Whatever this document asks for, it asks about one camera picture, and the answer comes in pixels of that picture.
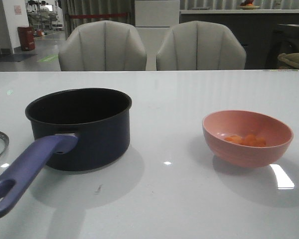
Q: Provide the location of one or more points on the pink bowl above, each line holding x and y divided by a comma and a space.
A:
222, 124

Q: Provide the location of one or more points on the orange ham slices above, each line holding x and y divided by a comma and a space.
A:
249, 140

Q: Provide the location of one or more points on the right grey upholstered chair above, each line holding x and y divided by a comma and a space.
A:
200, 45

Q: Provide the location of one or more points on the grey upholstered chair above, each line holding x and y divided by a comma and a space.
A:
103, 46
200, 45

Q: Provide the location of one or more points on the left grey upholstered chair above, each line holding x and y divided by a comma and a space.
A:
103, 46

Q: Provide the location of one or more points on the white pillar cabinet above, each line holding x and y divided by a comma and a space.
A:
152, 20

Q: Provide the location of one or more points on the red barrier belt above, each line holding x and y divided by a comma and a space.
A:
124, 14

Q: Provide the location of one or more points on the dark counter with white top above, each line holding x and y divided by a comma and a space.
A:
252, 28

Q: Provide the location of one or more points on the fruit plate on counter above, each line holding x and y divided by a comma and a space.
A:
248, 5

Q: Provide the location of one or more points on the red bin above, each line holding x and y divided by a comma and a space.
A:
26, 38

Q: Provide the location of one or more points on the seated person in white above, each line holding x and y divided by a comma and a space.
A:
44, 10

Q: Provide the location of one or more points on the beige cushion seat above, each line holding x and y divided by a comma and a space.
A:
292, 59

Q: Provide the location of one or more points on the dark blue saucepan purple handle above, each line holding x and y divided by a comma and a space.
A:
74, 130

